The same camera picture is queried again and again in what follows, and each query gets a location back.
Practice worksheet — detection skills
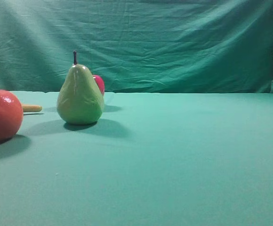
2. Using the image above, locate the red apple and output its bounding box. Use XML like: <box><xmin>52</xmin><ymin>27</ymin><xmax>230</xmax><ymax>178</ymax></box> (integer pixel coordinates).
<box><xmin>93</xmin><ymin>75</ymin><xmax>105</xmax><ymax>95</ymax></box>

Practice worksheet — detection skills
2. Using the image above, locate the yellow banana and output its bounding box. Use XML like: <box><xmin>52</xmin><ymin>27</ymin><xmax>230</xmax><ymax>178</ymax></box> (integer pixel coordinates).
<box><xmin>22</xmin><ymin>105</ymin><xmax>42</xmax><ymax>112</ymax></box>

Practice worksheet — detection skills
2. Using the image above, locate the green backdrop cloth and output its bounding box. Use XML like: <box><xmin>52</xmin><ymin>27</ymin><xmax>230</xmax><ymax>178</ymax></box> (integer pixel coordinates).
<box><xmin>0</xmin><ymin>0</ymin><xmax>273</xmax><ymax>93</ymax></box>

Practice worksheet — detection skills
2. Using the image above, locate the orange tangerine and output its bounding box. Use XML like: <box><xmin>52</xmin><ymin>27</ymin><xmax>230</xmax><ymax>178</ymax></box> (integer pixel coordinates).
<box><xmin>0</xmin><ymin>89</ymin><xmax>23</xmax><ymax>141</ymax></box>

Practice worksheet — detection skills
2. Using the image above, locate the green pear with stem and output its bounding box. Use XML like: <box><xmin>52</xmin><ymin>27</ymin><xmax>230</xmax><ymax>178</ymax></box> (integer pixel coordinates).
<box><xmin>56</xmin><ymin>50</ymin><xmax>104</xmax><ymax>125</ymax></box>

